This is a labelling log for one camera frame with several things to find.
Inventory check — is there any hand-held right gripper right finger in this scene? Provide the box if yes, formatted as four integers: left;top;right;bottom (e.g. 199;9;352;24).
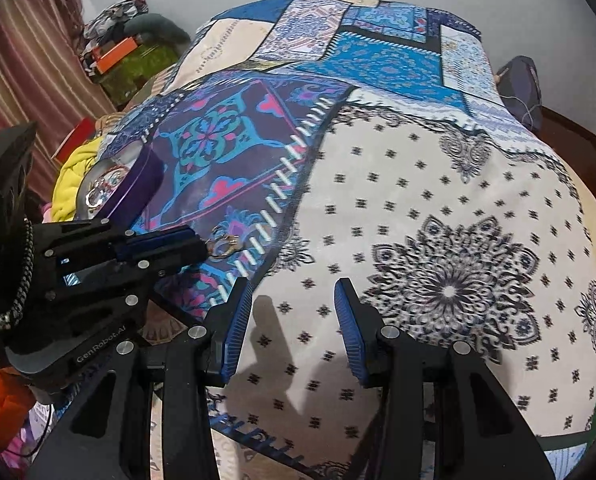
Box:
334;277;561;480

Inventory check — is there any blue patchwork blanket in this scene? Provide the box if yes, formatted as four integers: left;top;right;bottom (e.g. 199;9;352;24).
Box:
97;0;596;480

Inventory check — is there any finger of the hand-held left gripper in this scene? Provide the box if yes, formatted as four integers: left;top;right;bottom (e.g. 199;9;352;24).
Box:
30;217;201;262
48;242;213;312

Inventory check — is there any brown striped curtain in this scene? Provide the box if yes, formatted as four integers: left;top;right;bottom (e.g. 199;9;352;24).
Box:
0;0;116;203

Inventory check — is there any striped blanket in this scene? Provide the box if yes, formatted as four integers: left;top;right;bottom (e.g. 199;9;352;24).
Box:
97;111;131;133

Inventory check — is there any green bag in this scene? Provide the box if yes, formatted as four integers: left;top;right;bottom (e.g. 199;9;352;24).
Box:
100;41;182;107

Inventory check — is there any beaded bracelet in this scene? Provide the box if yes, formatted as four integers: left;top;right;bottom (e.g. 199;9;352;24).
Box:
100;166;130;187

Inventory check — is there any purple heart-shaped tin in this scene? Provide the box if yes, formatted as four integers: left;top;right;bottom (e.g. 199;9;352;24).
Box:
72;141;165;232

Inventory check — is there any gold bangle bracelet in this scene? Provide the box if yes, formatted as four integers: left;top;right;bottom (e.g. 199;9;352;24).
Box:
209;232;242;262

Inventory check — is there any black and white braided strap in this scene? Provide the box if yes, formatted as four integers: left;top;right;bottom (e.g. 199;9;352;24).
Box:
0;216;35;335

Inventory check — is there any grey bag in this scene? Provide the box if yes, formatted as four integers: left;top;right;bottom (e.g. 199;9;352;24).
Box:
494;56;544;134

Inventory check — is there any pile of clothes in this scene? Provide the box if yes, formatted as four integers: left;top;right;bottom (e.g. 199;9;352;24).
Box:
80;0;149;37

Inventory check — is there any pink plush cloth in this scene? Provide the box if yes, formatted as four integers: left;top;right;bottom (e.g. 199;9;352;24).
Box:
27;199;55;222

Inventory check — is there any thin white cable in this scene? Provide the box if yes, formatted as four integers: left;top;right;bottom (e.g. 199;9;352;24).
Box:
502;94;537;127

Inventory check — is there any red box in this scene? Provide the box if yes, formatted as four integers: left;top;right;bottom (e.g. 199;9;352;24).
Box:
52;116;97;162

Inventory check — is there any grey pillow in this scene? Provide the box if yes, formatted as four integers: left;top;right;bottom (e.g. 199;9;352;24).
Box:
127;11;192;45

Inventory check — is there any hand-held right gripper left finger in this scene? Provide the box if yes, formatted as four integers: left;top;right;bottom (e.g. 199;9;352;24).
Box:
25;276;255;480

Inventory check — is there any yellow cloth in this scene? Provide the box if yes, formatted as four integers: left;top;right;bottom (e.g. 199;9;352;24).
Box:
52;141;105;224

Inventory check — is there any orange box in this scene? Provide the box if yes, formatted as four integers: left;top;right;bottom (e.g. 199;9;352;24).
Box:
94;36;145;74

